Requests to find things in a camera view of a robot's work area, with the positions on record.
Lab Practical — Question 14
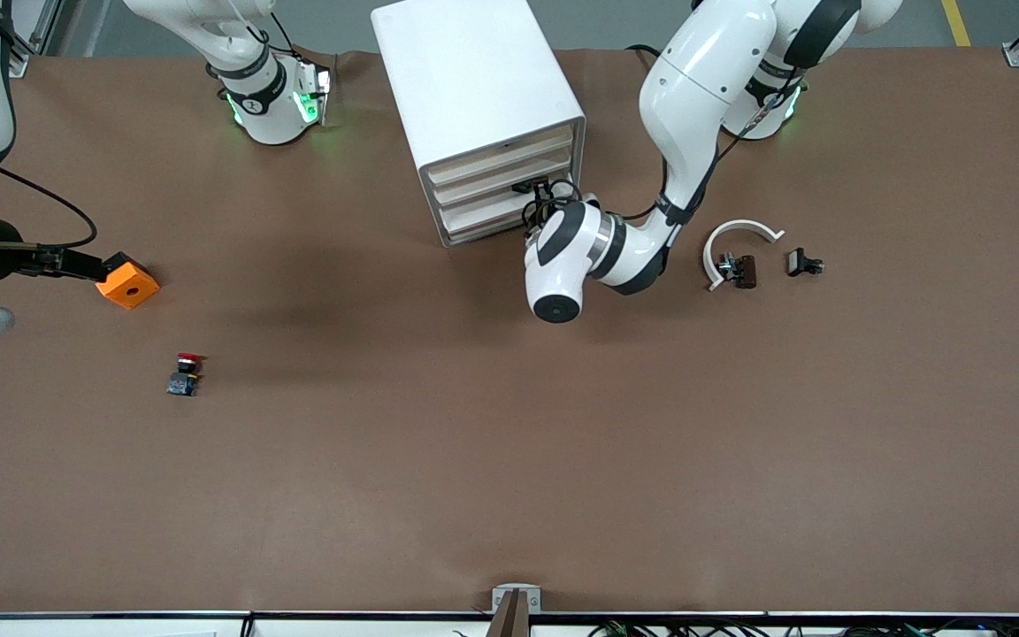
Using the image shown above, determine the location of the white table edge rail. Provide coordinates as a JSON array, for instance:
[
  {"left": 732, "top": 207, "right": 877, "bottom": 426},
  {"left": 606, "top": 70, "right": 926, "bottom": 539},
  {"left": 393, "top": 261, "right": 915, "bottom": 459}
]
[{"left": 0, "top": 610, "right": 1019, "bottom": 637}]

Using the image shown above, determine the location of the grey metal bracket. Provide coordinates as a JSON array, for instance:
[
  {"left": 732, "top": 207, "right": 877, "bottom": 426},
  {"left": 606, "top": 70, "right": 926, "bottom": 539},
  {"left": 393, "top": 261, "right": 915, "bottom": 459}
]
[{"left": 492, "top": 584, "right": 542, "bottom": 613}]

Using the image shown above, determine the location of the grey metal clamp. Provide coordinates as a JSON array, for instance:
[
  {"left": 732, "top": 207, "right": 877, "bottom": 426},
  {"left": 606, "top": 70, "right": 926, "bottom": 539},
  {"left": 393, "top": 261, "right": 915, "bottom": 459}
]
[{"left": 486, "top": 591, "right": 530, "bottom": 637}]

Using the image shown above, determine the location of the black cable bundle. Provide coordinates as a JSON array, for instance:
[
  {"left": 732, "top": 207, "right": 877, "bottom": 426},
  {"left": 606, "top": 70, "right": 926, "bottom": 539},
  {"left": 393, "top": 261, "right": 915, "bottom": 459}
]
[{"left": 589, "top": 618, "right": 1019, "bottom": 637}]

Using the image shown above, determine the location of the brown paper table cover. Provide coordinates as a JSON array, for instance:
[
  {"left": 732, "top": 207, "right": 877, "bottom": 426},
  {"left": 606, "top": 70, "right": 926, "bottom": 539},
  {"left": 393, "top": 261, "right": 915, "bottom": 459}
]
[{"left": 0, "top": 49, "right": 1019, "bottom": 616}]

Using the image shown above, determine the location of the orange box with hole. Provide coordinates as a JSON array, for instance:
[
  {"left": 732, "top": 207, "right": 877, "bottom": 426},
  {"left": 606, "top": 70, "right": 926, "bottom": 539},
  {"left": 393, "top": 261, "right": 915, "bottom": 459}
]
[{"left": 94, "top": 251, "right": 161, "bottom": 311}]

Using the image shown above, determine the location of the brown block with metal screws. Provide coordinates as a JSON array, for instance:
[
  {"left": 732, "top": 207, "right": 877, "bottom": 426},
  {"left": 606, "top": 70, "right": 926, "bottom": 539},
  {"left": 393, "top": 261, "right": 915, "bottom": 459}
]
[{"left": 719, "top": 253, "right": 759, "bottom": 290}]

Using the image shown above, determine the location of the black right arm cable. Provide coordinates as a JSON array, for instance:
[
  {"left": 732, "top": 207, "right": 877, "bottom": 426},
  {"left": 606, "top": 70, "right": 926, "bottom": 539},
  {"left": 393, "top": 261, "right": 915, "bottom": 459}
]
[{"left": 0, "top": 165, "right": 98, "bottom": 250}]

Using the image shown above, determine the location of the red push button switch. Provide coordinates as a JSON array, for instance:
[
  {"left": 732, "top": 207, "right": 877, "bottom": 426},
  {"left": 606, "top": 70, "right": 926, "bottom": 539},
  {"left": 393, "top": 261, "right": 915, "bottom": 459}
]
[{"left": 165, "top": 352, "right": 205, "bottom": 397}]

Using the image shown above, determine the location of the white half-ring clamp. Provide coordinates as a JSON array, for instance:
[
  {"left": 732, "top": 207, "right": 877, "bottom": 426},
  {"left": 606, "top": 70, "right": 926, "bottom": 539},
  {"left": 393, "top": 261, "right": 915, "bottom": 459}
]
[{"left": 702, "top": 219, "right": 785, "bottom": 293}]

